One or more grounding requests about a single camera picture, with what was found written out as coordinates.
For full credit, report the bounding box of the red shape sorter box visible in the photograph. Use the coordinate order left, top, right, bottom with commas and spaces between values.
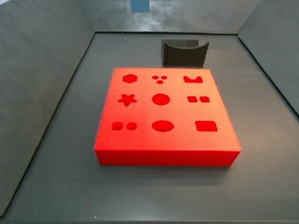
95, 68, 240, 166

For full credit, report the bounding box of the blue tape patch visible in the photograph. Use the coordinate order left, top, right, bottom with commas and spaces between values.
130, 0, 150, 13

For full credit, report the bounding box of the dark grey arch holder block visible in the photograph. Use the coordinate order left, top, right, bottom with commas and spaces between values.
162, 39, 210, 67

